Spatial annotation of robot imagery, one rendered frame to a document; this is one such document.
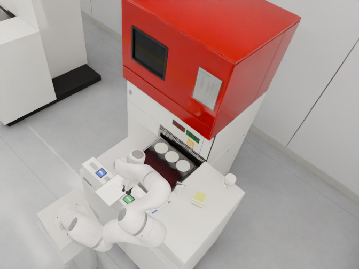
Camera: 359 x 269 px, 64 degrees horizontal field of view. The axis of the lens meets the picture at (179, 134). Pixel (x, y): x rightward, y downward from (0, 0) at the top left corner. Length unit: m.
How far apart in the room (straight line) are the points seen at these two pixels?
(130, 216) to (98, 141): 2.27
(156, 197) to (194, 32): 0.86
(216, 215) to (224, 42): 1.01
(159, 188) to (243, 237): 1.85
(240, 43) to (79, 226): 1.18
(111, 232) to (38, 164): 2.06
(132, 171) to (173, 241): 0.53
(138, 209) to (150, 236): 0.12
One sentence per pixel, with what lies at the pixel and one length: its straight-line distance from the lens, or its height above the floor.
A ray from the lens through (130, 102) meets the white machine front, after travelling 2.35.
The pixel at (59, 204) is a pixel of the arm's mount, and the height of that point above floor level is 0.99.
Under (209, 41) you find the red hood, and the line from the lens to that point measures 1.53.
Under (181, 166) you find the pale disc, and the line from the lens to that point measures 2.06.
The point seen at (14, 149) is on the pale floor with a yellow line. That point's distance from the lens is 3.46.
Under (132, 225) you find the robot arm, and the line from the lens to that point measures 1.14.
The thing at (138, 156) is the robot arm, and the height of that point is 1.38.
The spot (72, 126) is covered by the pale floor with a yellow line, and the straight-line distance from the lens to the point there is 3.52.
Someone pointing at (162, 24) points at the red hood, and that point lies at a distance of 1.66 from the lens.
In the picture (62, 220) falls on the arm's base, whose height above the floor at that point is 0.96.
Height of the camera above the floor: 2.59
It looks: 49 degrees down
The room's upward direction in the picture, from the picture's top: 12 degrees clockwise
